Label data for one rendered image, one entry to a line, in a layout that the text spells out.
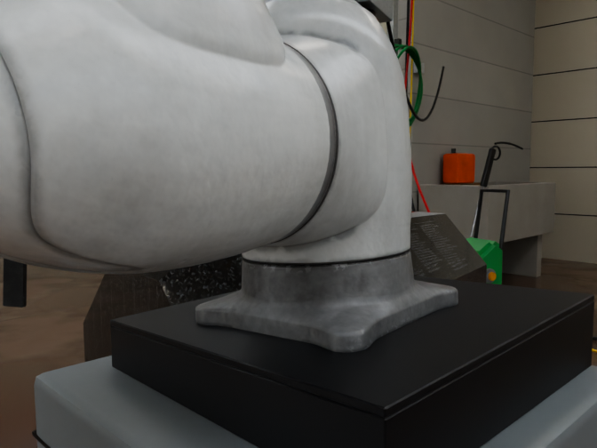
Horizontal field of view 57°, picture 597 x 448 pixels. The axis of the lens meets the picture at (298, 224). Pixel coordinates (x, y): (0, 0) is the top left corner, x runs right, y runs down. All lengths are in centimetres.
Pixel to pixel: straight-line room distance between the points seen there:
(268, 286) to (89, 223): 22
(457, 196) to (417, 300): 401
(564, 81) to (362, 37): 616
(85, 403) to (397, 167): 32
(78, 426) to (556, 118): 629
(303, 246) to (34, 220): 23
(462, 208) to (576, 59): 265
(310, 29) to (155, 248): 22
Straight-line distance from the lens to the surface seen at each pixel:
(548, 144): 657
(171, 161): 26
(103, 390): 52
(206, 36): 29
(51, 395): 55
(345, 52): 42
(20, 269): 82
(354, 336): 40
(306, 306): 43
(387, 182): 44
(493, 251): 321
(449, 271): 184
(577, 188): 647
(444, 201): 453
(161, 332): 49
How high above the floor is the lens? 99
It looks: 6 degrees down
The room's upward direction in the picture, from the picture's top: straight up
